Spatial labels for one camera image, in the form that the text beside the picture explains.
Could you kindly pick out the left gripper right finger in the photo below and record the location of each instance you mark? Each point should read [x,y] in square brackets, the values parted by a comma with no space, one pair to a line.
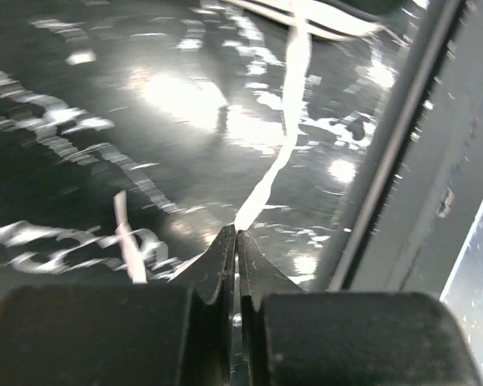
[258,278]

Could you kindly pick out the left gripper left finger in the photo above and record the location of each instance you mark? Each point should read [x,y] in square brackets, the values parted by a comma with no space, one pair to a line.
[200,318]

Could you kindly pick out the white shoelace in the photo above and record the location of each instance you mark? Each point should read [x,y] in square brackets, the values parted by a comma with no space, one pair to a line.
[298,55]

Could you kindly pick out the black white sneaker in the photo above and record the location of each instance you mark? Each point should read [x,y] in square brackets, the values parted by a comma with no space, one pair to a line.
[327,19]

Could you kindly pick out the black marble pattern mat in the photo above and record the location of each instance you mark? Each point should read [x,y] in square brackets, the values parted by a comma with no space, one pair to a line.
[179,105]

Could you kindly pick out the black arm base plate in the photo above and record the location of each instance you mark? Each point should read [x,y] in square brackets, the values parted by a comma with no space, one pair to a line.
[430,208]

